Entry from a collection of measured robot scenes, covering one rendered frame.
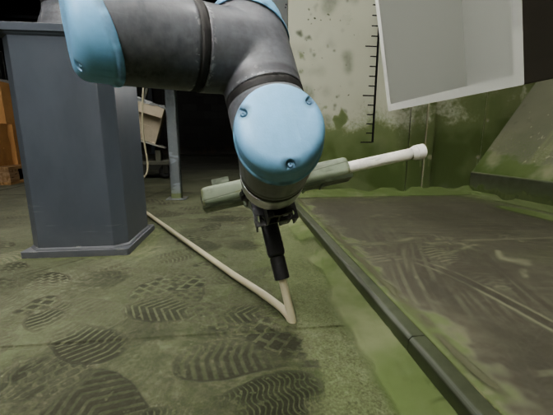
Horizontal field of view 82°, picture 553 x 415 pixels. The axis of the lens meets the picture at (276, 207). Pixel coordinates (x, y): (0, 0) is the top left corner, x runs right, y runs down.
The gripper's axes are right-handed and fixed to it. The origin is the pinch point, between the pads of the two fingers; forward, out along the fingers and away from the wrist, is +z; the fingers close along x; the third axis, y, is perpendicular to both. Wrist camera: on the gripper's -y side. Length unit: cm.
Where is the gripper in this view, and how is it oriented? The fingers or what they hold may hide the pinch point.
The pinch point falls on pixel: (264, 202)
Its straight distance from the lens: 66.5
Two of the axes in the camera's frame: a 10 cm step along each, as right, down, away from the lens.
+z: -0.7, 2.3, 9.7
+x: 9.7, -2.3, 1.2
